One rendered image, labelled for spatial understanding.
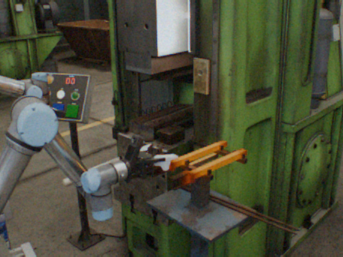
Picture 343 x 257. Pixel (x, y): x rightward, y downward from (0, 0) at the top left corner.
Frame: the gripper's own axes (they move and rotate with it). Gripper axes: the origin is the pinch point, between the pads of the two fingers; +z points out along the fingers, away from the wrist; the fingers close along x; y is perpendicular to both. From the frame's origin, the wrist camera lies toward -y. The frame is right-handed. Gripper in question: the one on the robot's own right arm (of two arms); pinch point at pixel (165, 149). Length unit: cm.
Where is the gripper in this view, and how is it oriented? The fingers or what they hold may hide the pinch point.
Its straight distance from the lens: 152.3
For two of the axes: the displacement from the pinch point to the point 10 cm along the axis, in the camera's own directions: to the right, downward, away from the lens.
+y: 0.2, 9.4, 3.5
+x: 6.6, 2.5, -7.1
